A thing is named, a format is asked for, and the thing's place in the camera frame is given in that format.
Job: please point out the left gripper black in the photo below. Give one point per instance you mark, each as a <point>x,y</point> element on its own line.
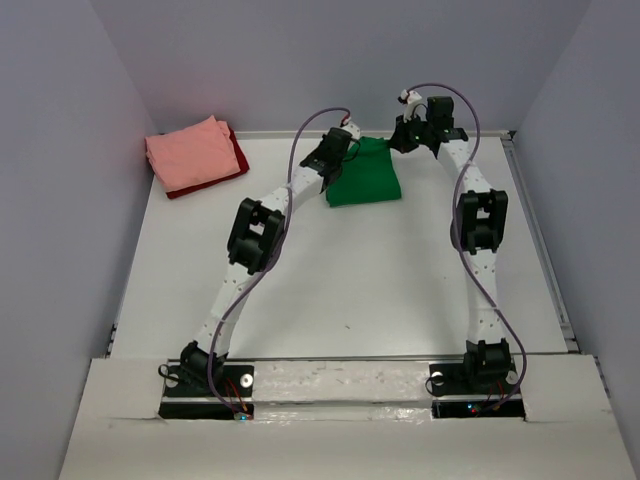
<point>311,155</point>

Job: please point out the green t shirt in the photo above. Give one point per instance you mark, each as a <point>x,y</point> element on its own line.
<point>368,176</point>

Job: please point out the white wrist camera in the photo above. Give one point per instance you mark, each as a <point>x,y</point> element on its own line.
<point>411,100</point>
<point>349,126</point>

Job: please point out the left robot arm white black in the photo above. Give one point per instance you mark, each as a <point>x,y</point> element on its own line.
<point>254,245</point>

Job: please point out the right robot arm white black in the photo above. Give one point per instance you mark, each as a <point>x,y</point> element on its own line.
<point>477,230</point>

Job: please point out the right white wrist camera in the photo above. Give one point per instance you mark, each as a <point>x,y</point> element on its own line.
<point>411,100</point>

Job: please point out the dark red folded t shirt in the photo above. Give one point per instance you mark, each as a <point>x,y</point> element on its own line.
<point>243,166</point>

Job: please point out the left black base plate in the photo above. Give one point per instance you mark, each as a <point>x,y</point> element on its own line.
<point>184,397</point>

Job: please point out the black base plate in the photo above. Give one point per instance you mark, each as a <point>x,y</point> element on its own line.
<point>184,397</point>
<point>454,397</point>

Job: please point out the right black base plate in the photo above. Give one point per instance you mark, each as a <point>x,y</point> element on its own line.
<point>454,397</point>

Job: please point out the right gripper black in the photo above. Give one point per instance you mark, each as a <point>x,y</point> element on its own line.
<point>399,139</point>

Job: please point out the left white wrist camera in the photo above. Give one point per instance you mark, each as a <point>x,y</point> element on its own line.
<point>349,126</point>

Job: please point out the pink folded t shirt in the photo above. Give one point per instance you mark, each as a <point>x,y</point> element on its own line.
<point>193,156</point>

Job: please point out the white cardboard front cover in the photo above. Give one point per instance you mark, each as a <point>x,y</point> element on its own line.
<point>348,420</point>

